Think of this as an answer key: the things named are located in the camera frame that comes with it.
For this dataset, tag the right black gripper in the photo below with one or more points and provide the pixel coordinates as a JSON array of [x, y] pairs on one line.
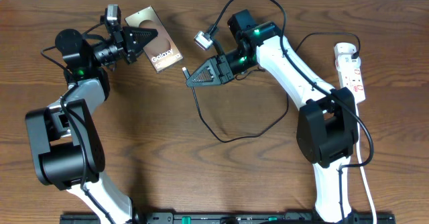
[[219, 69]]

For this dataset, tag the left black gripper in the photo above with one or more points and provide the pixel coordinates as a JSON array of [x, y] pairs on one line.
[[123, 45]]

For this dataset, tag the bronze Galaxy smartphone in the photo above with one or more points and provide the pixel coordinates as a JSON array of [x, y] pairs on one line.
[[161, 51]]

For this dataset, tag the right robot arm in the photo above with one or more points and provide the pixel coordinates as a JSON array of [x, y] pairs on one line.
[[327, 126]]

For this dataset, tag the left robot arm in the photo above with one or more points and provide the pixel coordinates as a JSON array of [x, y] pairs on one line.
[[66, 149]]

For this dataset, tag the white USB charger adapter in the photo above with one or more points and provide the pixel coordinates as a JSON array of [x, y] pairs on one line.
[[346, 48]]

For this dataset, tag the white power strip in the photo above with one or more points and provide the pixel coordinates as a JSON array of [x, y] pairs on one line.
[[350, 76]]

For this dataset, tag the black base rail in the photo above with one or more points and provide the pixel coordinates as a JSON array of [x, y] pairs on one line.
[[187, 218]]

